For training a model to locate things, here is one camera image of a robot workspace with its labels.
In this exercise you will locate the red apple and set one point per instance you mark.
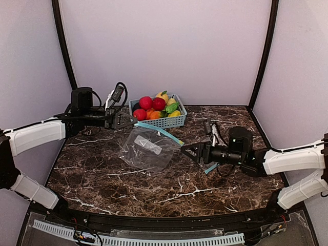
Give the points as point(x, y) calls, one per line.
point(140, 114)
point(158, 104)
point(146, 102)

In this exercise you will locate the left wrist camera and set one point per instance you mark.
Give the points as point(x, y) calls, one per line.
point(115, 96)

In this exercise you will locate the red apple top right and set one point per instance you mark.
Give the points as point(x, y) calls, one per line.
point(158, 104)

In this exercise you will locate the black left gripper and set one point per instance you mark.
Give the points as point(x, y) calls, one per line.
point(110, 119)

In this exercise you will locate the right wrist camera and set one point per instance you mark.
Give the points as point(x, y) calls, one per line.
point(211, 131)

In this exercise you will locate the blue plastic basket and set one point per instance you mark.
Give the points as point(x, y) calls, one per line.
point(164, 122)

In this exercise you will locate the clear zip top bag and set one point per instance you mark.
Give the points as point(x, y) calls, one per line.
point(149, 148)

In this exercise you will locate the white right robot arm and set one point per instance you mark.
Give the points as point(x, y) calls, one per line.
point(261, 163)

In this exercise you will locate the left black frame post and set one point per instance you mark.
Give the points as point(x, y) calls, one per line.
point(63, 44)

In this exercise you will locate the yellow lemon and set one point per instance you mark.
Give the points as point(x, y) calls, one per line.
point(175, 113)

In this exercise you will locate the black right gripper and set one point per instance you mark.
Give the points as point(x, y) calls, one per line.
point(205, 153)

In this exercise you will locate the white slotted cable duct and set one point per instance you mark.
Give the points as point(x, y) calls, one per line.
point(131, 238)

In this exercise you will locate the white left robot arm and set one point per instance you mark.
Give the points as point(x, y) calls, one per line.
point(79, 114)

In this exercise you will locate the red apple top left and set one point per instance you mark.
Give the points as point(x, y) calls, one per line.
point(146, 102)

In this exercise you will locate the red apple front left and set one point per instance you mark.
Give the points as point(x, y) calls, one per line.
point(140, 114)

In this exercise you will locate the black frame post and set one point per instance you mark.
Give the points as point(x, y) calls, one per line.
point(265, 53)
point(63, 44)

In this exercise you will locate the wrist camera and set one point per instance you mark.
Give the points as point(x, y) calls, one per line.
point(115, 96)
point(211, 131)

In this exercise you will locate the orange fruit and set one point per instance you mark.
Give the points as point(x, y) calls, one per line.
point(153, 114)

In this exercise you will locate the yellow pear with leaf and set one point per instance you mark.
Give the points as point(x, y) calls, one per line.
point(163, 95)

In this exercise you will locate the right black frame post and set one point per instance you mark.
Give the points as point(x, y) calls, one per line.
point(265, 53)

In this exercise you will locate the black front rail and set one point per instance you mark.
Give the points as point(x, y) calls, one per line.
point(242, 221)

